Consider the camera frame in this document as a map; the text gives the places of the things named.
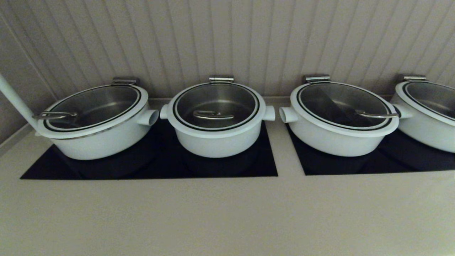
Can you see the black glass induction panel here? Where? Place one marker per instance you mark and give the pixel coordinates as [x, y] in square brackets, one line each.
[408, 161]
[265, 161]

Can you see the wide white pot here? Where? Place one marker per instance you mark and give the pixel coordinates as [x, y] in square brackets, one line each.
[330, 142]
[426, 135]
[106, 144]

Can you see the small glass lid white rim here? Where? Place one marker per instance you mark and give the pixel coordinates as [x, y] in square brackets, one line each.
[217, 101]

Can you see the deep white pot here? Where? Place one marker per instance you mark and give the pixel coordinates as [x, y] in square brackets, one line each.
[217, 144]

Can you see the white pole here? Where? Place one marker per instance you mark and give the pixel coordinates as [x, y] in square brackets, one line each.
[14, 96]

